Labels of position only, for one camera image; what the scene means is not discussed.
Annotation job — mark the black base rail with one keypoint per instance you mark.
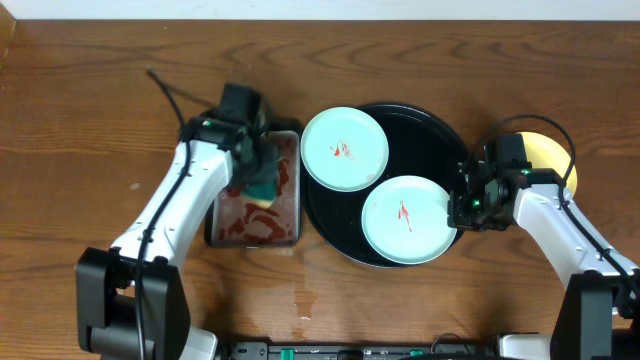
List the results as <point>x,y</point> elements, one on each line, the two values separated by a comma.
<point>443,349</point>

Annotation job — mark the green yellow sponge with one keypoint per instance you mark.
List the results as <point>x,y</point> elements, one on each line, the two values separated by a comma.
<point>262,195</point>

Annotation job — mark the black rectangular soapy tray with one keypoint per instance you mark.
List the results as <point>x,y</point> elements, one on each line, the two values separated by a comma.
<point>235,220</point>

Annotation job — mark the yellow plate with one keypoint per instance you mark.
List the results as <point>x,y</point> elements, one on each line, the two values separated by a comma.
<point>544,152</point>

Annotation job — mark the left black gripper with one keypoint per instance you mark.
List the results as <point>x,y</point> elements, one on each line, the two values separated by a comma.
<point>261,167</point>

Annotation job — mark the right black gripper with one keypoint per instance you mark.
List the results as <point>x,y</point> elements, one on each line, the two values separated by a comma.
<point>458,218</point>

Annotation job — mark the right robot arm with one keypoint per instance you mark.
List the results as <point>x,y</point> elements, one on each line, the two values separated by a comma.
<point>528,180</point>

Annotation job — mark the black round tray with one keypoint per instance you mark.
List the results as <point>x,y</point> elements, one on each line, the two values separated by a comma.
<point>420,143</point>

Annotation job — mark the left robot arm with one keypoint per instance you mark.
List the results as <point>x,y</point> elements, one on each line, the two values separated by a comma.
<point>131,302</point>

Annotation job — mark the light blue plate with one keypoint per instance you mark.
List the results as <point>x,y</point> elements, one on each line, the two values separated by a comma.
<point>404,219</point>
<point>344,149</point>

